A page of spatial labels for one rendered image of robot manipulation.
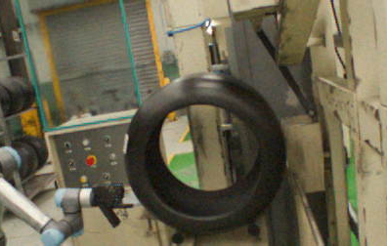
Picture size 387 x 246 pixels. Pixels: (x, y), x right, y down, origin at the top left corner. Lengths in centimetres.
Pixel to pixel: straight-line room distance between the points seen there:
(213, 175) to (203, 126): 22
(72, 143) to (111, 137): 22
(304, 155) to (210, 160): 40
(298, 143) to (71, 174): 127
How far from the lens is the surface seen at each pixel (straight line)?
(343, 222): 199
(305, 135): 183
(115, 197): 171
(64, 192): 177
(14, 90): 571
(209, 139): 189
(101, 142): 239
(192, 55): 185
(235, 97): 146
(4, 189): 177
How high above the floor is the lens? 156
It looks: 14 degrees down
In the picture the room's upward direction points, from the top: 10 degrees counter-clockwise
